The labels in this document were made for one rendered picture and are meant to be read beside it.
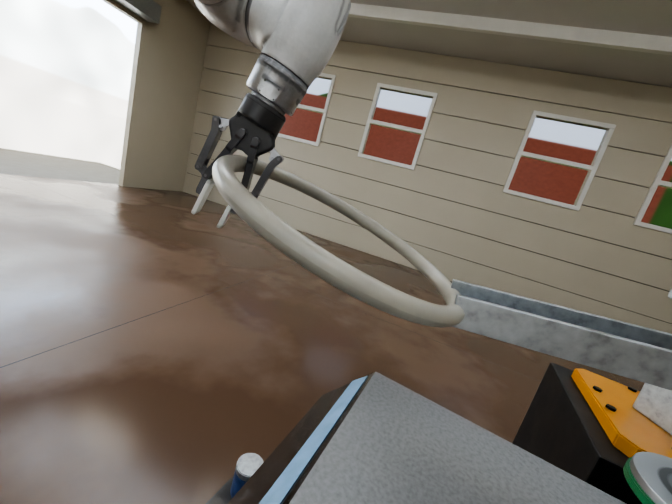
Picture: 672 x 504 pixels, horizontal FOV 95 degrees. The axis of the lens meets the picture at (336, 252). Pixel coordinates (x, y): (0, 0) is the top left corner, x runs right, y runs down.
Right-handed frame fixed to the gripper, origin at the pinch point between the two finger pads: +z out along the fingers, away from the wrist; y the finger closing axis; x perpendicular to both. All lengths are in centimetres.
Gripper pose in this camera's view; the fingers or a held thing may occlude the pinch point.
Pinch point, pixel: (215, 204)
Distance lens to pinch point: 62.3
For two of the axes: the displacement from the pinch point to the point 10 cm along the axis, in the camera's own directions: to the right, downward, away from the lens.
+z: -5.4, 8.1, 2.3
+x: -0.5, -3.1, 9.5
